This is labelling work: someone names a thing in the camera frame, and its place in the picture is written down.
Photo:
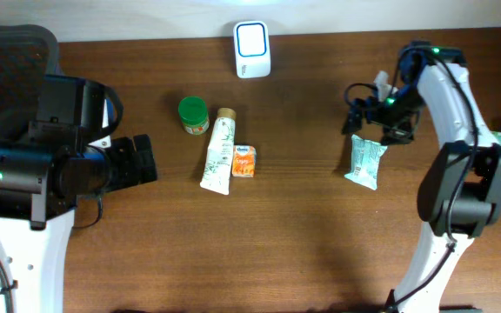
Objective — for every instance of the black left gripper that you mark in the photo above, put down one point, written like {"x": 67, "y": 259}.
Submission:
{"x": 130, "y": 167}

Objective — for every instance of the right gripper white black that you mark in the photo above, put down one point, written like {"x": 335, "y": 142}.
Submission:
{"x": 404, "y": 133}

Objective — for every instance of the green lidded jar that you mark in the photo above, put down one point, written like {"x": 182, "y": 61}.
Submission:
{"x": 194, "y": 115}

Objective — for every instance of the white tube with tan cap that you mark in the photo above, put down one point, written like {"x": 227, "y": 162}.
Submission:
{"x": 216, "y": 176}

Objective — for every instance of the teal tissue packet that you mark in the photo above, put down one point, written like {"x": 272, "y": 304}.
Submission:
{"x": 497, "y": 135}

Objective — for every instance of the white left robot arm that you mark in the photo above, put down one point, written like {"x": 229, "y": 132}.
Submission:
{"x": 35, "y": 225}

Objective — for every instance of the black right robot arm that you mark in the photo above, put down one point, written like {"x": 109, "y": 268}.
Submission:
{"x": 461, "y": 192}

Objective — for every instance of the white barcode scanner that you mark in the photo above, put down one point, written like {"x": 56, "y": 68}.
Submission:
{"x": 252, "y": 49}

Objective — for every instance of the dark grey plastic basket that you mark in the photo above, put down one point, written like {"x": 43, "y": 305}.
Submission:
{"x": 27, "y": 53}

